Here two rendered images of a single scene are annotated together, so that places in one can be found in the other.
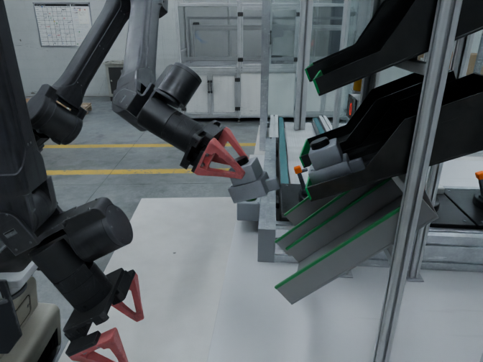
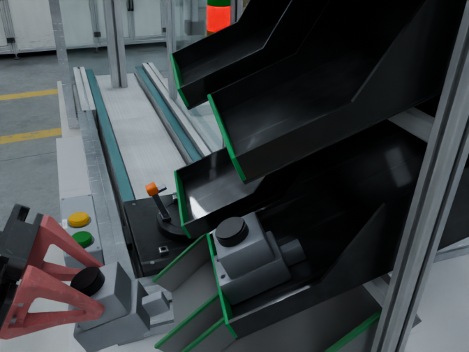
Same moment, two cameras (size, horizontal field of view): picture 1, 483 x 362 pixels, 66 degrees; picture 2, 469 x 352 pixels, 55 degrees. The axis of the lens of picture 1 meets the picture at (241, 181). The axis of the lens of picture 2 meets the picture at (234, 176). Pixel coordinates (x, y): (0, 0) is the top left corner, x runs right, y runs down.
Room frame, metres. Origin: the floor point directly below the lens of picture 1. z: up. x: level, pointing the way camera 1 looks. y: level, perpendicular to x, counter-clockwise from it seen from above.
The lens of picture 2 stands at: (0.27, 0.02, 1.51)
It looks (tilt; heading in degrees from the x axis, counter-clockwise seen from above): 30 degrees down; 334
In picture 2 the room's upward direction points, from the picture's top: 2 degrees clockwise
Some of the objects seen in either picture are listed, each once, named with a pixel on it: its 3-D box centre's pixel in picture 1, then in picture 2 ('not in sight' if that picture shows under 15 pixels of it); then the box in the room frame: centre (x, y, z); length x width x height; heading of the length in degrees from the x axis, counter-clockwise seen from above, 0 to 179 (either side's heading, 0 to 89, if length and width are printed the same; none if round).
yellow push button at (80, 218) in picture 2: not in sight; (79, 221); (1.08, -0.03, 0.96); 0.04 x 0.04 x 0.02
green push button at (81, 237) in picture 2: not in sight; (82, 240); (1.01, -0.02, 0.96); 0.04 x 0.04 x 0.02
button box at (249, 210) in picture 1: (250, 197); (81, 232); (1.08, -0.03, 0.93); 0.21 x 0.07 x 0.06; 175
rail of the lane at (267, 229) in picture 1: (270, 180); (102, 190); (1.27, -0.11, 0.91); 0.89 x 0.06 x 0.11; 175
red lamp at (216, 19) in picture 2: not in sight; (218, 17); (1.16, -0.37, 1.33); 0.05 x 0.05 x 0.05
